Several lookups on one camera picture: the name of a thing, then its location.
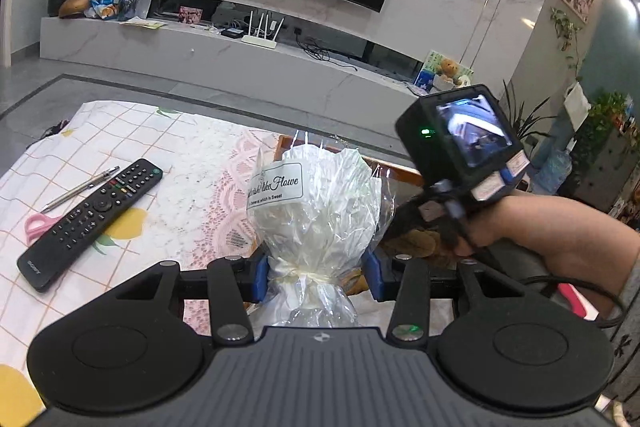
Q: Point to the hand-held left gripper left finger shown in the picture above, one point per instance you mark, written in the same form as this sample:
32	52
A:
261	279

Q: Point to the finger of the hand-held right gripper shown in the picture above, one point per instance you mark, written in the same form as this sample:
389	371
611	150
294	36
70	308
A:
417	219

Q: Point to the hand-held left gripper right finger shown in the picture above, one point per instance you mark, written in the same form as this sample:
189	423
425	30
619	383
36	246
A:
372	277

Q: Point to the white bouquet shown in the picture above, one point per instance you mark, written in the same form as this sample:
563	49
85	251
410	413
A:
310	217

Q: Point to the person's right forearm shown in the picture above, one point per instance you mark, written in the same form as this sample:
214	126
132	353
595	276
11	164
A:
590	257

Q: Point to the person's right hand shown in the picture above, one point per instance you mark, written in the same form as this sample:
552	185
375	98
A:
510	222

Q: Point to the long-leaved potted plant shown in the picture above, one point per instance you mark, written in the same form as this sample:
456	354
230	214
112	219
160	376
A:
525	122

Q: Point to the green printed box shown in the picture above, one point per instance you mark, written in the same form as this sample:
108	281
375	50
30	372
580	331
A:
429	74

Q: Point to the small tan teddy bear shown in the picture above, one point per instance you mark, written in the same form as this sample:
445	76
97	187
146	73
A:
448	71

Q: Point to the blue water jug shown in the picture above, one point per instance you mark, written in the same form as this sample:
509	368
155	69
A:
552	174

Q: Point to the dark shelf with plants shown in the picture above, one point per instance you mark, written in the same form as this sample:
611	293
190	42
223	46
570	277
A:
607	162

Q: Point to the hanging ivy plant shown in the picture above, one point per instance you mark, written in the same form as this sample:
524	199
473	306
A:
566	29

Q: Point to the checked floral tablecloth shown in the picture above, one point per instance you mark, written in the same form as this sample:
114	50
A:
150	142

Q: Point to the black remote control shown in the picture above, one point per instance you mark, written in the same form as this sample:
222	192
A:
90	227

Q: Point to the silver pen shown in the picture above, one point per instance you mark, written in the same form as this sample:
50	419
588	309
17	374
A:
75	193

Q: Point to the white router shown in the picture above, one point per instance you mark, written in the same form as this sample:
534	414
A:
257	39

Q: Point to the pink scissors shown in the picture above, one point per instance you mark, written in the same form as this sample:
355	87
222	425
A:
37	225

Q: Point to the white marble TV cabinet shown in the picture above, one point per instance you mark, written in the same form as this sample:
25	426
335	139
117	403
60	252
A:
200	52

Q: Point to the black set-top box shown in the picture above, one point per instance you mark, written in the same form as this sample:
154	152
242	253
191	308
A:
231	33

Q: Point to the person's dark patterned clothing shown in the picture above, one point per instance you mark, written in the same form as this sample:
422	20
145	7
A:
627	357

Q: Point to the dark cloth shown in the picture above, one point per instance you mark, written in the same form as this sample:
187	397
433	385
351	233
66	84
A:
57	129

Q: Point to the yellow papers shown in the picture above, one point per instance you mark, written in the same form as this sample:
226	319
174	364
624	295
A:
142	23

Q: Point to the blue snack packet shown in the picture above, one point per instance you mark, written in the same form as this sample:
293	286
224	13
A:
105	7

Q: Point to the brown bowl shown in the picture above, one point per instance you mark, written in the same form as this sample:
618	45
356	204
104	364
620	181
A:
77	5

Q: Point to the pink photo frame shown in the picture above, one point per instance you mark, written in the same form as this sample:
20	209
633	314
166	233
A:
191	15

